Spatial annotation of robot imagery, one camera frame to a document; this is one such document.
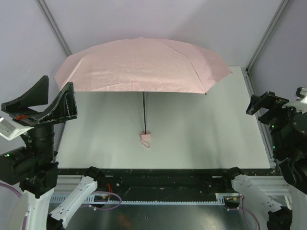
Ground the pink folding umbrella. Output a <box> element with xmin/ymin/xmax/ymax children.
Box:
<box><xmin>54</xmin><ymin>37</ymin><xmax>233</xmax><ymax>148</ymax></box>

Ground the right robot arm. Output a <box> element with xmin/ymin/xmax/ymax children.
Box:
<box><xmin>222</xmin><ymin>87</ymin><xmax>307</xmax><ymax>230</ymax></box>

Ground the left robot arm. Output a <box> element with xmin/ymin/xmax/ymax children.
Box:
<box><xmin>0</xmin><ymin>75</ymin><xmax>106</xmax><ymax>230</ymax></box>

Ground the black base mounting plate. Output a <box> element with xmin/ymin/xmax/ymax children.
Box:
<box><xmin>56</xmin><ymin>168</ymin><xmax>279</xmax><ymax>202</ymax></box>

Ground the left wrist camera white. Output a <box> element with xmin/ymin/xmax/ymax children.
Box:
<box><xmin>0</xmin><ymin>117</ymin><xmax>33</xmax><ymax>141</ymax></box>

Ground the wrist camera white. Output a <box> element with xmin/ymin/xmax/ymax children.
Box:
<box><xmin>283</xmin><ymin>87</ymin><xmax>307</xmax><ymax>110</ymax></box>
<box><xmin>0</xmin><ymin>117</ymin><xmax>33</xmax><ymax>141</ymax></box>

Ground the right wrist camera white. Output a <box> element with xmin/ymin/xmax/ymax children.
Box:
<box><xmin>283</xmin><ymin>87</ymin><xmax>307</xmax><ymax>110</ymax></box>

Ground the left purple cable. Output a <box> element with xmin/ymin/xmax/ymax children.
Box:
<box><xmin>0</xmin><ymin>182</ymin><xmax>122</xmax><ymax>211</ymax></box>

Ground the left aluminium frame post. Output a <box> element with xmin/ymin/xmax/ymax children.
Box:
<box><xmin>36</xmin><ymin>0</ymin><xmax>72</xmax><ymax>57</ymax></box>

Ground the aluminium frame post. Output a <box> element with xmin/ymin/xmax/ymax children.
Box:
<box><xmin>36</xmin><ymin>0</ymin><xmax>72</xmax><ymax>57</ymax></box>
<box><xmin>246</xmin><ymin>0</ymin><xmax>293</xmax><ymax>73</ymax></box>

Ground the right aluminium frame post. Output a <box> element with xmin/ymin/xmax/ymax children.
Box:
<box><xmin>246</xmin><ymin>0</ymin><xmax>293</xmax><ymax>73</ymax></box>

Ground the grey cable duct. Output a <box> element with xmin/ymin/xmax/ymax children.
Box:
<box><xmin>49</xmin><ymin>193</ymin><xmax>243</xmax><ymax>206</ymax></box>

